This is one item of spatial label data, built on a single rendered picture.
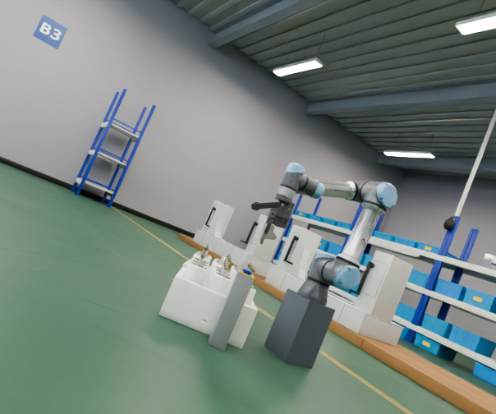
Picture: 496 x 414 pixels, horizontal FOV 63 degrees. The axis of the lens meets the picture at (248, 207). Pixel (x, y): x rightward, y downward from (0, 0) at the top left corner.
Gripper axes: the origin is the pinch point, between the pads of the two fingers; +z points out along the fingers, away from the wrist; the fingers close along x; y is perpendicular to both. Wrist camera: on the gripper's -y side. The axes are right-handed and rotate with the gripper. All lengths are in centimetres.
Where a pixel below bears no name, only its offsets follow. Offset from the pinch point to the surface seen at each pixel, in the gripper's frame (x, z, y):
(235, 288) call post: -3.5, 21.7, -2.4
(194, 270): 12.4, 23.4, -20.6
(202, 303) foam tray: 9.5, 34.6, -11.7
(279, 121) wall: 740, -269, 19
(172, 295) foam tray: 9.5, 36.1, -24.8
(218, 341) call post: -3.5, 43.4, -0.3
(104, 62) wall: 559, -187, -317
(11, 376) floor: -80, 46, -46
